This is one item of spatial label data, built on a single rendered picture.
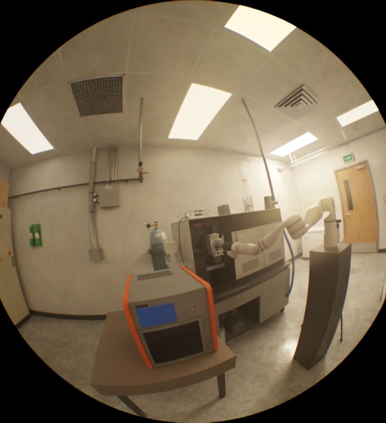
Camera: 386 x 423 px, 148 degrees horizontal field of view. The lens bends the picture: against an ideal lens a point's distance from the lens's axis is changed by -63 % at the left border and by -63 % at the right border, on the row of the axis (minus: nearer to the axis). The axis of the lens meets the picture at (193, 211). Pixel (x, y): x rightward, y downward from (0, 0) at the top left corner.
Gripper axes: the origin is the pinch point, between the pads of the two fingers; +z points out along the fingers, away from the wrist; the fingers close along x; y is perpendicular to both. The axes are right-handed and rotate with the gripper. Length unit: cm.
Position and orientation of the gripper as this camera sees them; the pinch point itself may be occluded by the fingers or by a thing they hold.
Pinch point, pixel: (220, 248)
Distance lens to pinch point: 119.5
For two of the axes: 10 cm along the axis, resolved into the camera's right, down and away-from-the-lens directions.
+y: 5.3, -7.9, 3.0
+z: -3.5, 1.2, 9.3
